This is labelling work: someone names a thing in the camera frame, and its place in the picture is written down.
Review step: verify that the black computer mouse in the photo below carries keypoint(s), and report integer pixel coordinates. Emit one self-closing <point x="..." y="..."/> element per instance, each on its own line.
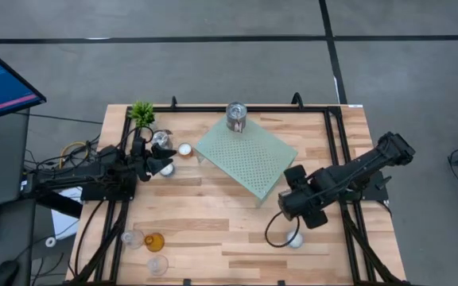
<point x="3" y="274"/>

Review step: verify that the grey desk top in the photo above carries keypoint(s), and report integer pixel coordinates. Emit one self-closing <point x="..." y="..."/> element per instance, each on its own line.
<point x="6" y="238"/>
<point x="2" y="167"/>

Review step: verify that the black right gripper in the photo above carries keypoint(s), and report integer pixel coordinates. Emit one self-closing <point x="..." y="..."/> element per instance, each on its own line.
<point x="300" y="200"/>

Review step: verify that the white tape roll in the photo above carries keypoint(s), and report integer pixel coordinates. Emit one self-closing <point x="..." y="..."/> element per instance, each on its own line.
<point x="47" y="242"/>

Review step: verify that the green perforated metal shelf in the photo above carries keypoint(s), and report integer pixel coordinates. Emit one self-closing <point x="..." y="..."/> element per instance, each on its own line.
<point x="249" y="163"/>

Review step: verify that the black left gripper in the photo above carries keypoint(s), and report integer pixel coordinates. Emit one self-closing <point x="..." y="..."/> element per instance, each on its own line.
<point x="140" y="159"/>

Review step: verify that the clear glass bud vase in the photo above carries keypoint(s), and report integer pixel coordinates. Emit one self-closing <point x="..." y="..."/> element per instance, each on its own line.
<point x="133" y="238"/>
<point x="157" y="265"/>

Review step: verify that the artificial green plant white pot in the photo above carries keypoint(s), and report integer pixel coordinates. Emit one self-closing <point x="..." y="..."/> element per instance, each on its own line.
<point x="141" y="113"/>

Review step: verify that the white paper sheet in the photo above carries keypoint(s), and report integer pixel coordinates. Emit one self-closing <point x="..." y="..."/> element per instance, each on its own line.
<point x="64" y="222"/>

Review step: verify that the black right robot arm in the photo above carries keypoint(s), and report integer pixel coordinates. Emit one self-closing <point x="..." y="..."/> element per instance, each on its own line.
<point x="364" y="167"/>

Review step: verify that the silver tin candle with tag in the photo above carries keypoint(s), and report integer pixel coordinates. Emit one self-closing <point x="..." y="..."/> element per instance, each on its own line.
<point x="160" y="139"/>
<point x="236" y="115"/>

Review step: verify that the amber glass bud vase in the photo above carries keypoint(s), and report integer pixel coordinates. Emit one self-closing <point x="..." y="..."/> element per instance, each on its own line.
<point x="154" y="242"/>

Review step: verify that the black support pole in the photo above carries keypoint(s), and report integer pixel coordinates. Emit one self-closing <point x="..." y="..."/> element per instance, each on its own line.
<point x="58" y="204"/>

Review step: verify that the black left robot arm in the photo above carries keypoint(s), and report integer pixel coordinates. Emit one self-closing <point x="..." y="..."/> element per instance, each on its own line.
<point x="74" y="175"/>

